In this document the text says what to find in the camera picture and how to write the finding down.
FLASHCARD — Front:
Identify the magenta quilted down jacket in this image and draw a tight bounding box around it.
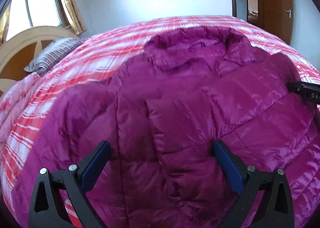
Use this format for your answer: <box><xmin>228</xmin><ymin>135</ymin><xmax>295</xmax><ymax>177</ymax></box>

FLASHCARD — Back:
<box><xmin>11</xmin><ymin>26</ymin><xmax>319</xmax><ymax>227</ymax></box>

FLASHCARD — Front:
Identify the brown wooden door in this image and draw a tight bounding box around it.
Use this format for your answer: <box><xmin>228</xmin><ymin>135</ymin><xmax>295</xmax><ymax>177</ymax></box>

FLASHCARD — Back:
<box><xmin>258</xmin><ymin>0</ymin><xmax>293</xmax><ymax>45</ymax></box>

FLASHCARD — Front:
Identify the pink floral folded quilt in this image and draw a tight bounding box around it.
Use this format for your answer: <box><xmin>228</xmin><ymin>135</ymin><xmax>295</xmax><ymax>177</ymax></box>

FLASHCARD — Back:
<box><xmin>1</xmin><ymin>72</ymin><xmax>42</xmax><ymax>152</ymax></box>

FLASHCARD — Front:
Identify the cream wooden headboard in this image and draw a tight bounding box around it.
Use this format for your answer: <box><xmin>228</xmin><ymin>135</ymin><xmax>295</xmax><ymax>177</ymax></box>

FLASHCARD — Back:
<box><xmin>1</xmin><ymin>26</ymin><xmax>76</xmax><ymax>94</ymax></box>

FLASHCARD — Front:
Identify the grey striped pillow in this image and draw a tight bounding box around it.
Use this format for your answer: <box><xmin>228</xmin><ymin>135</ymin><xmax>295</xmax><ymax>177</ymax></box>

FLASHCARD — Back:
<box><xmin>24</xmin><ymin>38</ymin><xmax>84</xmax><ymax>75</ymax></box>

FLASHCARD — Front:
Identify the red white plaid bedsheet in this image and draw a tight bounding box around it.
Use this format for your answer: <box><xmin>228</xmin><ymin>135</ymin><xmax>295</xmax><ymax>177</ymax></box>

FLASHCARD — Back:
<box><xmin>1</xmin><ymin>16</ymin><xmax>319</xmax><ymax>224</ymax></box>

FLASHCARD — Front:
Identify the yellow curtain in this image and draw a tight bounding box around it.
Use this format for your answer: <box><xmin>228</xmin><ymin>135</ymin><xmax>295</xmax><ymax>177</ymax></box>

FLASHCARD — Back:
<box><xmin>0</xmin><ymin>0</ymin><xmax>88</xmax><ymax>44</ymax></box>

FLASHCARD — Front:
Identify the silver door handle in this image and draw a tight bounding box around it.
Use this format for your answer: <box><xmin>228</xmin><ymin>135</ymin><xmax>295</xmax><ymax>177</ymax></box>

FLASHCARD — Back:
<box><xmin>285</xmin><ymin>10</ymin><xmax>292</xmax><ymax>18</ymax></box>

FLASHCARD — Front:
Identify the window with frame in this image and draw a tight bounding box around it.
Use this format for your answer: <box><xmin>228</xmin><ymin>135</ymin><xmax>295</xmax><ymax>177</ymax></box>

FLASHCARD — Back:
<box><xmin>1</xmin><ymin>0</ymin><xmax>68</xmax><ymax>42</ymax></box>

